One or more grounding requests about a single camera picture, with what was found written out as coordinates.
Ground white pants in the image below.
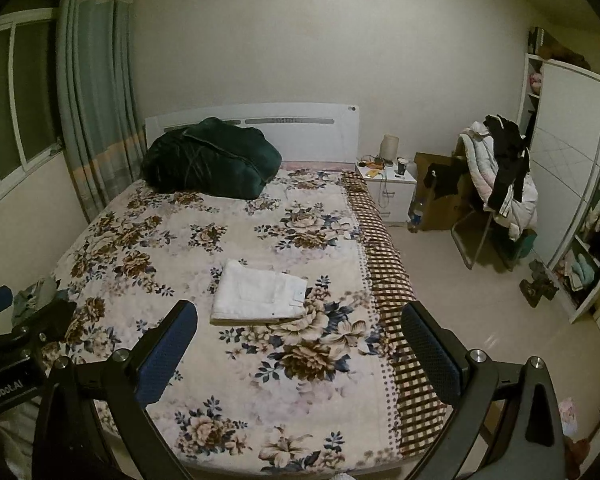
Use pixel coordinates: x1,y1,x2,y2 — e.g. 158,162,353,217
211,260,306,324

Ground dark shoes on floor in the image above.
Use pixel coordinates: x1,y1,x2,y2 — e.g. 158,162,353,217
519,260,559,308

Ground floral brown checkered blanket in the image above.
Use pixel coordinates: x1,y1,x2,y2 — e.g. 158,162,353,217
43,168,445,476

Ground white framed window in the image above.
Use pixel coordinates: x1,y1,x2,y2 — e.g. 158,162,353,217
0,8,61,200

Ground brown cardboard box by nightstand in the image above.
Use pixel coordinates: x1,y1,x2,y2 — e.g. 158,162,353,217
414,152,474,231

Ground grey-green striped curtain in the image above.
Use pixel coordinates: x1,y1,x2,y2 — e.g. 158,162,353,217
56,0,146,220

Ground folding chair with clothes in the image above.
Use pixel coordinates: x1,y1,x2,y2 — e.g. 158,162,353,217
450,134,537,271

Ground white bedside table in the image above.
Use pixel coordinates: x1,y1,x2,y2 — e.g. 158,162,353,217
356,165,416,223

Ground dark green jacket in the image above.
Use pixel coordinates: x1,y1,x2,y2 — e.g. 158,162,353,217
142,117,283,200

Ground white puffer jacket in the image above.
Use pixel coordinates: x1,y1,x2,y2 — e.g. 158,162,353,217
456,122,539,242

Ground small white table lamp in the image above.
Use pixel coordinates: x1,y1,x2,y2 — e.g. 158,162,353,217
378,134,400,164

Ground pink striped pillow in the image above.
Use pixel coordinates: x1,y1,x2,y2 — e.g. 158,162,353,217
280,162,355,171

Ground white sliding door wardrobe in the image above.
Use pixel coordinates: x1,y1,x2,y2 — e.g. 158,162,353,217
517,54,600,320

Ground white bed headboard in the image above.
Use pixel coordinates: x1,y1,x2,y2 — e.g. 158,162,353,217
145,102,360,164

